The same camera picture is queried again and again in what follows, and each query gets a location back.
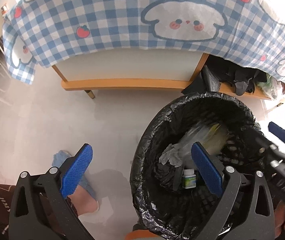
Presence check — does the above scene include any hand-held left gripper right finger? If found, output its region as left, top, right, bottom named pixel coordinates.
left=191, top=142, right=275, bottom=240

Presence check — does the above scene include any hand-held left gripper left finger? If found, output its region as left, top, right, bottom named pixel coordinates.
left=9, top=143, right=94, bottom=240

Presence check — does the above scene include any clear plastic bag with wrapper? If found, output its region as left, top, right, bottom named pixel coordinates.
left=180, top=122, right=230, bottom=168

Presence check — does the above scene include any white tissue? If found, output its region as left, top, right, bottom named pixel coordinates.
left=159, top=144, right=185, bottom=167

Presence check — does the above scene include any bin with black liner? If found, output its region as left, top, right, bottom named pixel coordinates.
left=129, top=92, right=269, bottom=239

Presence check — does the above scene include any person's right hand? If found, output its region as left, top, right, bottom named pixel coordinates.
left=275, top=201, right=285, bottom=238

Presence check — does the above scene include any white medicine bottle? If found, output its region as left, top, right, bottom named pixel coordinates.
left=182, top=169, right=197, bottom=189

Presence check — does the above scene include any blue slipper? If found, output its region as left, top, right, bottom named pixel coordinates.
left=52, top=150, right=100, bottom=215

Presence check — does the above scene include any clear greenish plastic bag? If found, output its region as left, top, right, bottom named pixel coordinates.
left=256, top=76, right=284, bottom=101

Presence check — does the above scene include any pile of black bags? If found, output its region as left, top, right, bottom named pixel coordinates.
left=184, top=55, right=270, bottom=97

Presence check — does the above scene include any blue checked cartoon tablecloth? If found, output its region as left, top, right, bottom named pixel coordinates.
left=2, top=0, right=285, bottom=93

